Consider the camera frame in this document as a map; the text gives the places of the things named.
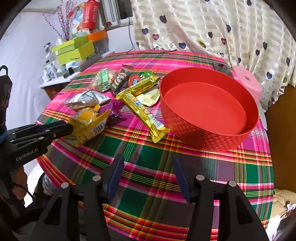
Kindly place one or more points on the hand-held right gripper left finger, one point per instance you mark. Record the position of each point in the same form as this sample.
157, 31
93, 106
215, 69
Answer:
115, 176

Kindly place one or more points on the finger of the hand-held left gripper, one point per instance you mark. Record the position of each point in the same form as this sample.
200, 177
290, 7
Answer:
46, 139
53, 126

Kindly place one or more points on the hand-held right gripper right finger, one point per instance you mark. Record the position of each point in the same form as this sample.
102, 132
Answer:
181, 178

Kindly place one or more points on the yellow snack packet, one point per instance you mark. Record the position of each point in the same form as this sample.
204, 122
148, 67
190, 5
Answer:
87, 125

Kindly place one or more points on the silver snack packet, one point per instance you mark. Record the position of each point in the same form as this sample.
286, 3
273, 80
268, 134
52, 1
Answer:
90, 98

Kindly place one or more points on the purple snack packet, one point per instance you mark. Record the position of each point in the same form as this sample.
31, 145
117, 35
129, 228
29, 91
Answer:
114, 113

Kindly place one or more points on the green snack packet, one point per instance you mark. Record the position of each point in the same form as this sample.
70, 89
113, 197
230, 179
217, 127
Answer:
104, 80

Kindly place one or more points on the gold snack bar packet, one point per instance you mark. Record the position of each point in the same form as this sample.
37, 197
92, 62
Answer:
138, 106

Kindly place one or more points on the red round container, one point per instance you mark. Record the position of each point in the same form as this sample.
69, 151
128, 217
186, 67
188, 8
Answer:
208, 109

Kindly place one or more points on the clear brown-topped snack packet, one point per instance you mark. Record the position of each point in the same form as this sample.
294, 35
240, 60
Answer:
121, 77

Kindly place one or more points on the cream snack packet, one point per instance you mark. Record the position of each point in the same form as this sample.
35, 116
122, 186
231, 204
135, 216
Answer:
150, 98

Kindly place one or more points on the red round candy packet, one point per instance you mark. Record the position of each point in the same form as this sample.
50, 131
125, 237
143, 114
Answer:
133, 80

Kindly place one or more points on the pink cup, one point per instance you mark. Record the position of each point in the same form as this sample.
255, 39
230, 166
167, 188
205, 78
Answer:
249, 85

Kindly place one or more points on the plaid tablecloth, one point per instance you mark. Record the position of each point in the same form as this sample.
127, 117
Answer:
150, 162

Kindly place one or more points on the white shelf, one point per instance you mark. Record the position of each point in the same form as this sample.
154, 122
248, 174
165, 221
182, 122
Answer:
57, 81

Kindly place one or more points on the lime green box lid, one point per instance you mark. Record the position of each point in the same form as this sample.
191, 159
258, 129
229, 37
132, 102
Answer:
69, 44

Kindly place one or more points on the orange box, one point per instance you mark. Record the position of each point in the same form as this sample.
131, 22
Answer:
98, 36

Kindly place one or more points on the beige cloth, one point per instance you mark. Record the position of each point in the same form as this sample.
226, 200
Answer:
283, 199

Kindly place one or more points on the dried twig branches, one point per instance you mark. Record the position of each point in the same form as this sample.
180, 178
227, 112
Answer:
64, 20

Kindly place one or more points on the brown wooden cabinet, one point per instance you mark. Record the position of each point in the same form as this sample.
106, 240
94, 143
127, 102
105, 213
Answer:
282, 139

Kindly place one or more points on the colourful snack bag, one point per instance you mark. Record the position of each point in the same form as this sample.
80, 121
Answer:
77, 20

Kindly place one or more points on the red snack bag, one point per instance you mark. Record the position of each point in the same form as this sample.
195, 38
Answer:
90, 14

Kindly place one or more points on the heart print curtain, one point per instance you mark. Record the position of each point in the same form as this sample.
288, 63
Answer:
208, 30

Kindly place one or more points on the white window frame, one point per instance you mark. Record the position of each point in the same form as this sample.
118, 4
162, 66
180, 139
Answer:
111, 14

